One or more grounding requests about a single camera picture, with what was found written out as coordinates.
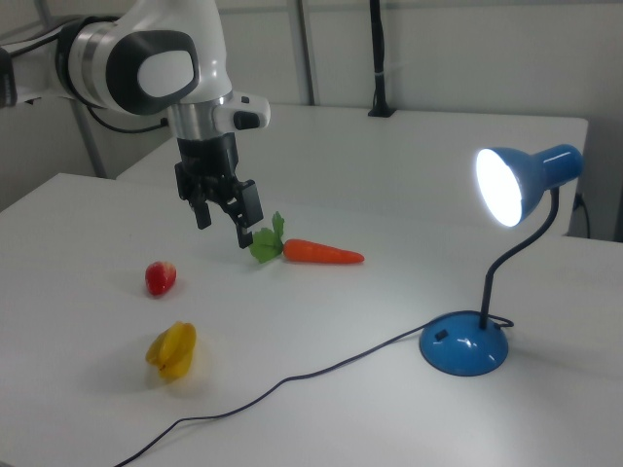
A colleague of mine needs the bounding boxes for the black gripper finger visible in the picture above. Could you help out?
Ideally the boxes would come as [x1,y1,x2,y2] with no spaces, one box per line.
[193,197,212,231]
[224,179,265,250]

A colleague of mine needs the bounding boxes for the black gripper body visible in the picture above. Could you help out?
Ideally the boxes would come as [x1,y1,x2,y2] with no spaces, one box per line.
[173,133,258,216]

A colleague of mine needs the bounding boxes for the blue gooseneck desk lamp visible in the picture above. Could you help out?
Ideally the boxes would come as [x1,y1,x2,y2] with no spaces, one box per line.
[419,143,585,378]

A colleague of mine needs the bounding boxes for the red toy strawberry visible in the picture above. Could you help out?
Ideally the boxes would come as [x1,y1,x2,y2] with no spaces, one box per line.
[144,261,178,299]

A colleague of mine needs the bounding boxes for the orange toy carrot green leaves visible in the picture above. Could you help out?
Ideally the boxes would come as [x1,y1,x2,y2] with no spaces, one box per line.
[248,210,365,267]

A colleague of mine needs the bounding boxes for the yellow toy starfruit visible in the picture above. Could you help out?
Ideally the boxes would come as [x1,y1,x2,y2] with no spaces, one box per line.
[145,320,198,381]

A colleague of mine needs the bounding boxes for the black clamped pole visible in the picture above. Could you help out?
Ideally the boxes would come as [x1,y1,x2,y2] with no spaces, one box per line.
[367,0,397,119]

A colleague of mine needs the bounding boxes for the black lamp power cord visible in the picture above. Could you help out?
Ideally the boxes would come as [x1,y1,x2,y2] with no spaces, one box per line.
[114,314,515,467]

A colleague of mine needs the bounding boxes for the black wall plug cable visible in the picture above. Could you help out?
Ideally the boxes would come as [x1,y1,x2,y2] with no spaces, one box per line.
[573,192,592,240]

